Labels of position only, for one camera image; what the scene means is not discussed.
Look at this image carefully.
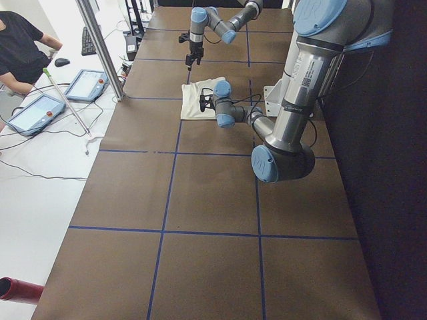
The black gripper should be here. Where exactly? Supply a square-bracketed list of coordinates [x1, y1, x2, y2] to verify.
[185, 42, 203, 71]

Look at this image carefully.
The cream long-sleeve cat shirt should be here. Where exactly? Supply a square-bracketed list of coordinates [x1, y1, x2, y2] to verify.
[180, 77, 229, 121]

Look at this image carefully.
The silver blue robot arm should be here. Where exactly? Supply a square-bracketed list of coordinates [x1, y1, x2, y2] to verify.
[178, 1, 264, 71]
[210, 1, 394, 183]

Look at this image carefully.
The black keyboard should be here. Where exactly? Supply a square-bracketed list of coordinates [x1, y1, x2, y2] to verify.
[81, 27, 96, 56]

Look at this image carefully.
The far teach pendant tablet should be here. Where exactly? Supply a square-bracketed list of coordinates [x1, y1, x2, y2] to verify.
[65, 69, 109, 103]

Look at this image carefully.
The teach pendant tablet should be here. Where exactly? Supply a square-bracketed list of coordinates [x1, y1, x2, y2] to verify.
[6, 94, 65, 136]
[65, 69, 109, 103]

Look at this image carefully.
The black computer mouse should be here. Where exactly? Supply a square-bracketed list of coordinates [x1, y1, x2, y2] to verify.
[54, 58, 70, 67]

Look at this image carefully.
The white reacher grabber stick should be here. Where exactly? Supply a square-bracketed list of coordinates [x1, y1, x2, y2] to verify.
[43, 67, 104, 156]

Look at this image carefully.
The near teach pendant tablet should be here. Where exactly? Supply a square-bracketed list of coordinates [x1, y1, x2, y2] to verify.
[6, 94, 65, 136]

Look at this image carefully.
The person in black shirt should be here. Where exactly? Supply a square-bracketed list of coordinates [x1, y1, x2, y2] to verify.
[0, 10, 64, 133]

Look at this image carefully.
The red cylinder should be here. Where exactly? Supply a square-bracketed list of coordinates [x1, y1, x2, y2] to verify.
[1, 277, 44, 305]

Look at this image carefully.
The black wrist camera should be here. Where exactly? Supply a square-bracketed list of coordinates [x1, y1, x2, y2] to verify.
[199, 94, 216, 113]
[178, 31, 189, 43]

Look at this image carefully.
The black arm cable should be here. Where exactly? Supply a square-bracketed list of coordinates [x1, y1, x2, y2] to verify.
[199, 87, 318, 147]

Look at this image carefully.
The aluminium frame post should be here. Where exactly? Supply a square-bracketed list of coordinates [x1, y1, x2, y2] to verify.
[76, 0, 125, 101]

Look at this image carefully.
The white camera post base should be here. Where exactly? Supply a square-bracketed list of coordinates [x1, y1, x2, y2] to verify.
[263, 78, 314, 118]

